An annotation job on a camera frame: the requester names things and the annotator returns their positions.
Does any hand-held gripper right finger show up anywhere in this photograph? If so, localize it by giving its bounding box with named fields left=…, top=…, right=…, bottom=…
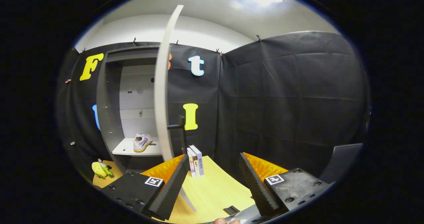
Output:
left=238, top=152, right=332, bottom=218

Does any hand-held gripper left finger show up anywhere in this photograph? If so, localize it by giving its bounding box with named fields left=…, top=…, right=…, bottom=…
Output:
left=101, top=154, right=191, bottom=221

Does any white shoe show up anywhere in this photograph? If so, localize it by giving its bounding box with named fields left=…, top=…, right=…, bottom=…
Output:
left=133, top=133, right=153, bottom=153

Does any black door handle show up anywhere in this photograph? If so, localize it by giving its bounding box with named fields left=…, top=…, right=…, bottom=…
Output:
left=167, top=115, right=186, bottom=155

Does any beige shoe cabinet door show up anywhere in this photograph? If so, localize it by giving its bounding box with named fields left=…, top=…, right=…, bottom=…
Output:
left=154, top=5, right=197, bottom=213

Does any grey shoe cabinet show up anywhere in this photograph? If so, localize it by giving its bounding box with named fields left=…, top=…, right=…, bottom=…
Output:
left=96, top=45, right=173, bottom=175

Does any white cabinet shelf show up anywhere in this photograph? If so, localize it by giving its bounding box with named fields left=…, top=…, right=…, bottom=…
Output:
left=112, top=137, right=163, bottom=157

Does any brown cover book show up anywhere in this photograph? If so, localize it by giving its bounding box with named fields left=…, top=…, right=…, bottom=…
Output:
left=187, top=147, right=196, bottom=178

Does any white spine book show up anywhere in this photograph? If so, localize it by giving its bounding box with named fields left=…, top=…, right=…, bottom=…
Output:
left=189, top=147, right=200, bottom=177

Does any blue spine book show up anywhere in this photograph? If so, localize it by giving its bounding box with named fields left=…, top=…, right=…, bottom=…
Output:
left=192, top=145, right=204, bottom=176

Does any green bottle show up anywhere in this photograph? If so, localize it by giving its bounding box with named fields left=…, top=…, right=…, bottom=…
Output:
left=97, top=158, right=115, bottom=179

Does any yellow plush toy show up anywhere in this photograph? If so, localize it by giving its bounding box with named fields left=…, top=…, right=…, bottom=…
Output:
left=92, top=161, right=107, bottom=180

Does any dark grey board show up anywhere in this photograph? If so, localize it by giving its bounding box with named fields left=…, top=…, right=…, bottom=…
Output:
left=319, top=143, right=363, bottom=185

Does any black backdrop cloth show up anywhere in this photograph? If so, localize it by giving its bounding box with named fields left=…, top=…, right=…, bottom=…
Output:
left=58, top=30, right=370, bottom=198

